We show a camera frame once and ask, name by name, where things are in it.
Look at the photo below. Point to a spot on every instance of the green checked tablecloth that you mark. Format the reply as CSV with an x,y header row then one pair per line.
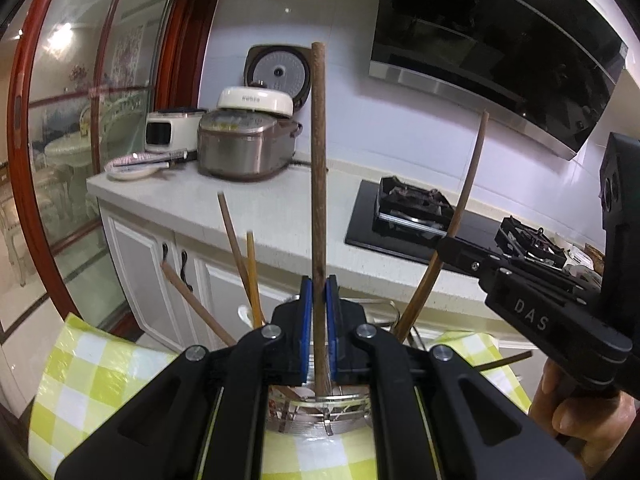
x,y
100,375

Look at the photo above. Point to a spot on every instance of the black glass cooktop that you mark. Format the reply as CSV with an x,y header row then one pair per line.
x,y
365,230

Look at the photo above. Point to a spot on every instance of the red framed glass door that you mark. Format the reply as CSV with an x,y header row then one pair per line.
x,y
25,125

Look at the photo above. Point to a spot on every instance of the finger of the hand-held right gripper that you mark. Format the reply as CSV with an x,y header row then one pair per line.
x,y
465,255

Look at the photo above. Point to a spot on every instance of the white ceramic spoon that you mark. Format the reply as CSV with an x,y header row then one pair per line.
x,y
246,317

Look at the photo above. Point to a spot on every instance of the black gas burner grate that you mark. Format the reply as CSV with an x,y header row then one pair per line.
x,y
530,240
410,205

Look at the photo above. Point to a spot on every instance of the silver rice cooker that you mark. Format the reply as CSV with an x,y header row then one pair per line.
x,y
240,150

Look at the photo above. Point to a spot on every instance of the person's right hand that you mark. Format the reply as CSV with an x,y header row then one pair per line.
x,y
590,420

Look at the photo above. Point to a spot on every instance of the white ornate dining chair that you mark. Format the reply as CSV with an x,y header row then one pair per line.
x,y
15,240

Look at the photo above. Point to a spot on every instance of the dark red wooden panel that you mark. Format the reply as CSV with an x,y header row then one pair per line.
x,y
185,35

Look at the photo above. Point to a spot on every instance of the patterned light wooden chopstick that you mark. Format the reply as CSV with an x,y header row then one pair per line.
x,y
255,280

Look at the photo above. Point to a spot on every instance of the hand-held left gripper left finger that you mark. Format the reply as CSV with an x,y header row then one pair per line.
x,y
306,340

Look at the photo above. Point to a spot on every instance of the white kitchen counter cabinet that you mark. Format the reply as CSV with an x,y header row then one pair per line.
x,y
150,195

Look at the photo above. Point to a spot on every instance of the white round lid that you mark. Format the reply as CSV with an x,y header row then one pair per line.
x,y
255,100

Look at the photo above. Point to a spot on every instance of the white box appliance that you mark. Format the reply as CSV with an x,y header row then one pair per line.
x,y
175,130

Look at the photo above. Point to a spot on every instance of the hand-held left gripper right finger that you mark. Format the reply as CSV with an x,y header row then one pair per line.
x,y
332,340

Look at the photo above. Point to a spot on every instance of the white round dining table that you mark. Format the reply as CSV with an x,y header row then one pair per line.
x,y
70,152

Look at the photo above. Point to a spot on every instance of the dark long utensil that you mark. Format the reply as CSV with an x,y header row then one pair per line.
x,y
160,157

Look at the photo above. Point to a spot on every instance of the white plate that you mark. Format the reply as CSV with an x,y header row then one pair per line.
x,y
130,172

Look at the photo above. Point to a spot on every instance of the black range hood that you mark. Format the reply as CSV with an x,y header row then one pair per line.
x,y
475,35

